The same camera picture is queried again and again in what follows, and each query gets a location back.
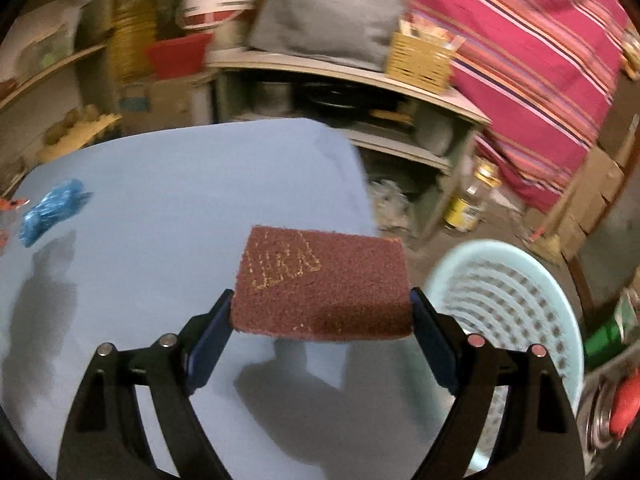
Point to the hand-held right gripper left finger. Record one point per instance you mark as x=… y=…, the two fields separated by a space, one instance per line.
x=210 y=345

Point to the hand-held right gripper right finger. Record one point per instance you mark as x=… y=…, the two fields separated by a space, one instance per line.
x=435 y=345

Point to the light blue plastic basket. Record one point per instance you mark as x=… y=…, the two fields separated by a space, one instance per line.
x=500 y=280

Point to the maroon scouring pad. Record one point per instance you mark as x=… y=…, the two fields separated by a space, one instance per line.
x=325 y=290

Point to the small oil bottle yellow label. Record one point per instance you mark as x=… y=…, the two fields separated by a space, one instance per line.
x=465 y=210

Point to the green bottle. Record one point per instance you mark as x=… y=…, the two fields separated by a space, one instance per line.
x=607 y=342

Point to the blue plastic wrapper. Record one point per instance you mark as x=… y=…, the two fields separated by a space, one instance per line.
x=50 y=210

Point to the plain cardboard box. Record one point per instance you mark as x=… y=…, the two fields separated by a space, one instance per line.
x=595 y=185

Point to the cardboard box blue label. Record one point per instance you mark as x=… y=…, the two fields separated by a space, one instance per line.
x=170 y=105

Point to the yellow egg tray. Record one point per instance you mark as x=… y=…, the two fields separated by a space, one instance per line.
x=85 y=135

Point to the small metal pot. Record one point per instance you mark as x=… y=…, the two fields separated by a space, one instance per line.
x=272 y=97

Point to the pile of potatoes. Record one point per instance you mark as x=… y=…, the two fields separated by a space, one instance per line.
x=60 y=132

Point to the black frying pan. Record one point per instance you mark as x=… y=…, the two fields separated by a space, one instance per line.
x=335 y=97

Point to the yellow utensil basket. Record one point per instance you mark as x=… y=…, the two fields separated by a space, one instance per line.
x=415 y=60

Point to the red plastic basin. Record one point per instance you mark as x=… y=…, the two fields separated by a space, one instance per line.
x=177 y=55

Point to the low wooden shelf unit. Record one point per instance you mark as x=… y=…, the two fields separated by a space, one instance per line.
x=300 y=62

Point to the red striped cloth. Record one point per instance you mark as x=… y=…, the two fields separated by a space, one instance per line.
x=525 y=60

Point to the large yellow oil bottle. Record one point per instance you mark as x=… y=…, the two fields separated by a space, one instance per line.
x=132 y=35

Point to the clear plastic container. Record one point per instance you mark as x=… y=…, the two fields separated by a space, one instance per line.
x=45 y=52

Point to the white plastic bucket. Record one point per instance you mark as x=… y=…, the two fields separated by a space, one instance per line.
x=215 y=0

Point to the grey fabric bag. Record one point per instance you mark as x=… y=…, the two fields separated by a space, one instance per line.
x=325 y=15

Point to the tall wooden wall shelf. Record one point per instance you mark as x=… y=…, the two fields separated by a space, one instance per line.
x=50 y=72

